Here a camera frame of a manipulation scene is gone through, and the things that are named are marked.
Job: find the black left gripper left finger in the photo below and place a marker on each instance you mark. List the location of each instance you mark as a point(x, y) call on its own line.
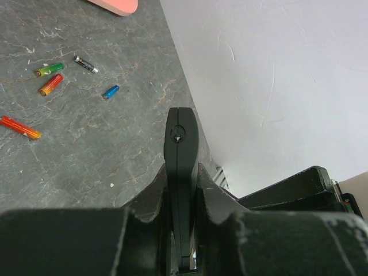
point(134, 239)

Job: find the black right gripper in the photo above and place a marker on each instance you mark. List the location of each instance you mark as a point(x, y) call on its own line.
point(311, 190)

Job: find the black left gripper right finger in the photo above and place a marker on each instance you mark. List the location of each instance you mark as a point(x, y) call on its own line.
point(233, 240)

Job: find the blue battery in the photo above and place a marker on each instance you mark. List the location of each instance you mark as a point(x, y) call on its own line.
point(111, 92)

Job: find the red orange battery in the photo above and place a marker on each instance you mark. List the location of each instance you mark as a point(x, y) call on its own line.
point(20, 128)

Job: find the red yellow battery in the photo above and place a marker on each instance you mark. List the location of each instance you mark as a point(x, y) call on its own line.
point(51, 84)

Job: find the black silver battery right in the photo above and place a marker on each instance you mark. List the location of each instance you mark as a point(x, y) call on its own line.
point(85, 64)

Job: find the green yellow battery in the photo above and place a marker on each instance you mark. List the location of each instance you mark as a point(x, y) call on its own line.
point(48, 70)

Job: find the pink three-tier shelf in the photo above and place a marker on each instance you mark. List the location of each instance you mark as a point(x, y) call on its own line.
point(119, 7)

